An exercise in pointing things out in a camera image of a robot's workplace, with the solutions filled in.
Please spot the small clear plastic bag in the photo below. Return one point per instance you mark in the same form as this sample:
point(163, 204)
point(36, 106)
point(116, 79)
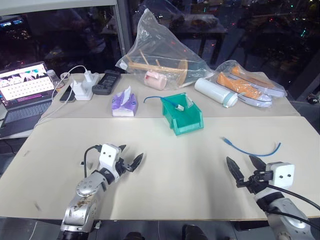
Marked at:
point(190, 102)

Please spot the orange canvas sneaker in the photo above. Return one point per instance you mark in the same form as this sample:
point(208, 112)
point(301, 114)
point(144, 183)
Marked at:
point(265, 83)
point(240, 88)

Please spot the clear shoe bag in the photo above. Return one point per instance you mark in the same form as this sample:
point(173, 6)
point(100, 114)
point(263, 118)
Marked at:
point(225, 68)

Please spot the black smartphone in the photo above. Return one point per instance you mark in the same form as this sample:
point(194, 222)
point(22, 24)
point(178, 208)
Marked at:
point(67, 94)

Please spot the large clear plastic bag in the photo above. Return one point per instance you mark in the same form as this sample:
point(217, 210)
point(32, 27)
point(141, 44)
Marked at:
point(160, 47)

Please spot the green plastic storage bin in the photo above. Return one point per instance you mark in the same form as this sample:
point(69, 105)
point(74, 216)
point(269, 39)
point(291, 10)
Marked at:
point(185, 122)

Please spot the white charger adapter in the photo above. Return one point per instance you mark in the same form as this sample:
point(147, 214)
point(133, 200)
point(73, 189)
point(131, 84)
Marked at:
point(90, 77)

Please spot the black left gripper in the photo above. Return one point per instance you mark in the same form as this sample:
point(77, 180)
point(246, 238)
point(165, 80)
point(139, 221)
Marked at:
point(122, 167)

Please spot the wooden rack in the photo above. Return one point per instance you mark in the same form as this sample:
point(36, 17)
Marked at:
point(155, 67)

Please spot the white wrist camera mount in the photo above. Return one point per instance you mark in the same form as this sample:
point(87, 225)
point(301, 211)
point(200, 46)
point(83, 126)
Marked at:
point(282, 175)
point(108, 156)

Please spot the pink cup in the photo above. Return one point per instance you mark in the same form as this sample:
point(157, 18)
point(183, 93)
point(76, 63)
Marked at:
point(155, 80)

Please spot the open grey laptop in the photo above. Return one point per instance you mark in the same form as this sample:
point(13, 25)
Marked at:
point(25, 105)

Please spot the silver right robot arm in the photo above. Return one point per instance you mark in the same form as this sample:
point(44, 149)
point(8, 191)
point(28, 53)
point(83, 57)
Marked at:
point(285, 212)

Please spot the dark device with lights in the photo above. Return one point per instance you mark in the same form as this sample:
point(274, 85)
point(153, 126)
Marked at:
point(314, 98)

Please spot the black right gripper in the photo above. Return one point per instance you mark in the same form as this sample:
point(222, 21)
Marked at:
point(256, 181)

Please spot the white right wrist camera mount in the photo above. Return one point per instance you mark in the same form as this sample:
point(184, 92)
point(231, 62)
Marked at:
point(282, 175)

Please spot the large white power adapter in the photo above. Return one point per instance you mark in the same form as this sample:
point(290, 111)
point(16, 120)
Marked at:
point(82, 91)

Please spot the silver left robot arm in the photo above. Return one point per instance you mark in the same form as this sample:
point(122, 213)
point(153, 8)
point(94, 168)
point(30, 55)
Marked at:
point(83, 200)

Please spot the clear plastic bottle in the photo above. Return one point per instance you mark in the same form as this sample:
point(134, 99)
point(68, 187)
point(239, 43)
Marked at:
point(53, 77)

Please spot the purple tissue pack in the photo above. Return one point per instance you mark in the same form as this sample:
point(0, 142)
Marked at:
point(123, 106)

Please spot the white thermos bottle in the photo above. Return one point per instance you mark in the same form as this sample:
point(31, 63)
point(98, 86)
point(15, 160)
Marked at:
point(215, 92)

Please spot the black remote control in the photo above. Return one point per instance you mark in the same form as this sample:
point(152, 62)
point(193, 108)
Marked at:
point(107, 82)

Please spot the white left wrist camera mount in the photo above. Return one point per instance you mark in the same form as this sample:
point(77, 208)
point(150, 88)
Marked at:
point(108, 156)

